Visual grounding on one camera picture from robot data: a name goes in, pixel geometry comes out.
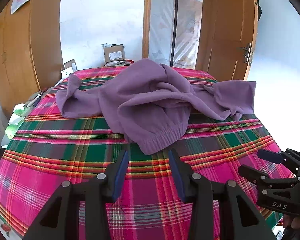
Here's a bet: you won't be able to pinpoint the cardboard box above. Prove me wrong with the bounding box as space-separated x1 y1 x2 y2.
102 44 126 63

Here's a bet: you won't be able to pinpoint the purple pants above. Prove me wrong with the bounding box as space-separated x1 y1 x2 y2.
55 58 257 155

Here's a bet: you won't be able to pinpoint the person's right hand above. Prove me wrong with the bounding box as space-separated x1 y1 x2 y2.
282 214 300 232

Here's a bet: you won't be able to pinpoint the red basin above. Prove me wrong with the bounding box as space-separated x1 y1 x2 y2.
104 59 134 68

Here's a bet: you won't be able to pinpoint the white side table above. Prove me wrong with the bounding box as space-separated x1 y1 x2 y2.
0 86 57 148

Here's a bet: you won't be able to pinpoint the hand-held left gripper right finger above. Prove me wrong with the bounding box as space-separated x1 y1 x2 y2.
168 148 277 240

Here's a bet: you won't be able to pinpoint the clear plastic door curtain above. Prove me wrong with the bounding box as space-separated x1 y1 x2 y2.
149 0 203 70

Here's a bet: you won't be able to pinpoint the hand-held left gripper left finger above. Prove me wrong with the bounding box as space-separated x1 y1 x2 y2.
24 150 129 240

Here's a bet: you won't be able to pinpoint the wooden door frame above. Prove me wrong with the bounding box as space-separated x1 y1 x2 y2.
142 0 153 60

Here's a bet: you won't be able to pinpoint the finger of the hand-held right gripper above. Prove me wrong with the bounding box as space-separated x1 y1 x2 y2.
238 164 300 189
257 149 300 178

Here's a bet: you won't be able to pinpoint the pink green plaid blanket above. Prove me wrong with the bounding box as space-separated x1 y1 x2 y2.
0 66 297 240

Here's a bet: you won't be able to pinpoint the wooden wardrobe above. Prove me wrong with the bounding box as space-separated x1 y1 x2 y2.
0 0 65 120

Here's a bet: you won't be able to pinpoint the white floral bed sheet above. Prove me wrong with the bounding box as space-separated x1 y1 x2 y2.
0 201 23 240

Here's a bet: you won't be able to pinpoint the wooden door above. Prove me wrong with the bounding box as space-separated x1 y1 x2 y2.
195 0 258 81

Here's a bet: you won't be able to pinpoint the small white box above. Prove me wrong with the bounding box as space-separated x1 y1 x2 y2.
61 59 78 79

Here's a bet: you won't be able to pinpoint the metal door handle lock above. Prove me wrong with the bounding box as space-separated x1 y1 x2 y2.
237 42 254 64

